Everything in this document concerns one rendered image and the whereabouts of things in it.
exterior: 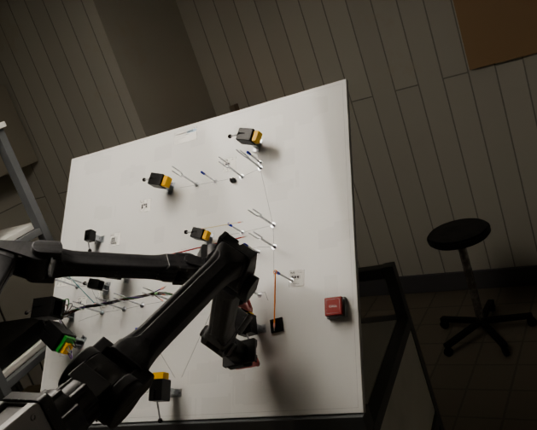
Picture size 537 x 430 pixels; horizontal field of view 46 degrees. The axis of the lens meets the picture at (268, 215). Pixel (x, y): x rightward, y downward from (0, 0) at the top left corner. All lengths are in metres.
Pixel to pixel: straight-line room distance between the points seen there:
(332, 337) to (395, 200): 2.29
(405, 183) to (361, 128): 0.43
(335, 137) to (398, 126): 1.86
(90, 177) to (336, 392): 1.31
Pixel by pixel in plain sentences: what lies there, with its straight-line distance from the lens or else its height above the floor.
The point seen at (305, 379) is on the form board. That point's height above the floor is 0.94.
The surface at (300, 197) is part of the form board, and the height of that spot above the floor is 1.35.
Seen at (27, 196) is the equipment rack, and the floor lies 1.57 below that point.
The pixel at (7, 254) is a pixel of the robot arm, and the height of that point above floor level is 1.56.
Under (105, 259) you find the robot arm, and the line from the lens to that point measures 1.62.
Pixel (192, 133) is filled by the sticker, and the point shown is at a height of 1.60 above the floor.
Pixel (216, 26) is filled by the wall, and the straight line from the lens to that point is 4.18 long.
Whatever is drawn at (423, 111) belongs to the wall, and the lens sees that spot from 3.75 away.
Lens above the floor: 1.84
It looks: 15 degrees down
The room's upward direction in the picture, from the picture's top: 19 degrees counter-clockwise
